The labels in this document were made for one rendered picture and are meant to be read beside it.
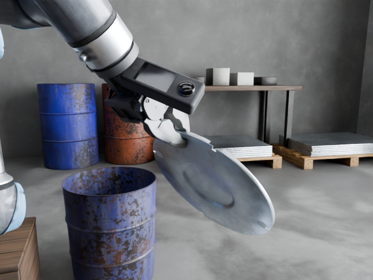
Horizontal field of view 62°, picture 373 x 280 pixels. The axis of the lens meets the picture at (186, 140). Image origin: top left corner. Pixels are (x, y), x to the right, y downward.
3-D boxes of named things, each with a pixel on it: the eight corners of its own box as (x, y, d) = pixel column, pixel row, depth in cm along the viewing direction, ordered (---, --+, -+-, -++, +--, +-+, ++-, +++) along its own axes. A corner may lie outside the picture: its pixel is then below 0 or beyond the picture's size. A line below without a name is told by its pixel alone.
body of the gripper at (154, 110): (146, 92, 57) (105, 39, 49) (182, 94, 52) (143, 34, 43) (124, 125, 54) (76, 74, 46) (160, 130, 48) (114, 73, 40)
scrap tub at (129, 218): (153, 246, 177) (151, 164, 168) (163, 295, 137) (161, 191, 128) (75, 254, 169) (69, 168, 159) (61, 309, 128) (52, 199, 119)
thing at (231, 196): (155, 180, 80) (157, 178, 80) (253, 251, 71) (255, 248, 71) (147, 106, 56) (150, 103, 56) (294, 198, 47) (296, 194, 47)
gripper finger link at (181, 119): (176, 125, 62) (150, 94, 56) (200, 128, 58) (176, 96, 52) (169, 138, 61) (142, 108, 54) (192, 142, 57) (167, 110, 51)
